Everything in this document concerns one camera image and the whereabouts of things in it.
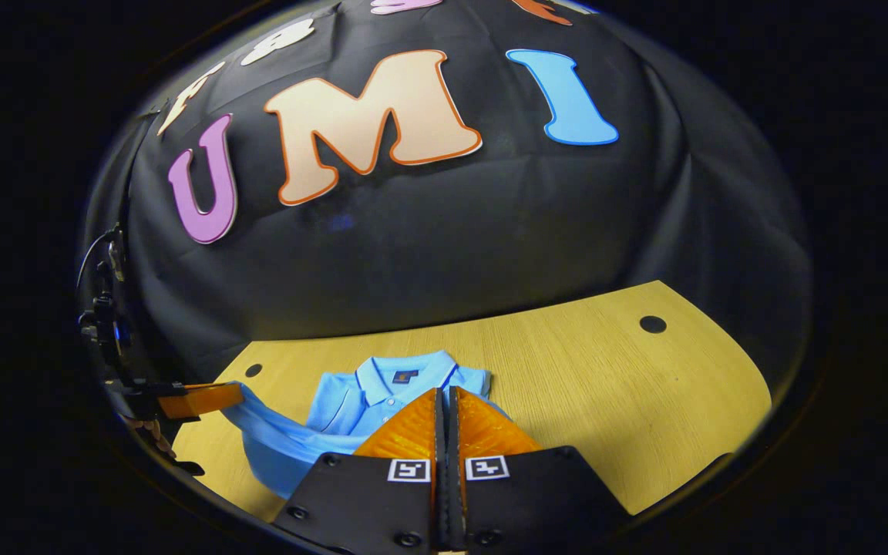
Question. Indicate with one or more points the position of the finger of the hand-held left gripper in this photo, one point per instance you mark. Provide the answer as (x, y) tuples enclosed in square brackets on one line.
[(205, 399)]

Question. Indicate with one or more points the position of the black backdrop cloth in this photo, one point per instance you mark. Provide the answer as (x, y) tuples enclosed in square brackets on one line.
[(452, 239)]

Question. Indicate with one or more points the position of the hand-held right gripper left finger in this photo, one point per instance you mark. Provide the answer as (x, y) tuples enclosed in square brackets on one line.
[(375, 501)]

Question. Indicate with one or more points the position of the black table grommet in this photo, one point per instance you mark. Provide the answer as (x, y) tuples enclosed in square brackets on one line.
[(653, 324), (253, 370)]

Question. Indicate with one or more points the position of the light blue T-shirt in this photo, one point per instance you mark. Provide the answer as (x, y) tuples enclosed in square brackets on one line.
[(348, 408)]

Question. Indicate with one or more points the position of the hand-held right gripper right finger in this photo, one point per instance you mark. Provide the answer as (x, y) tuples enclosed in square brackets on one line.
[(529, 497)]

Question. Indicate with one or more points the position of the black camera stand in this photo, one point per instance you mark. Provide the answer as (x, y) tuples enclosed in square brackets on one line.
[(109, 324)]

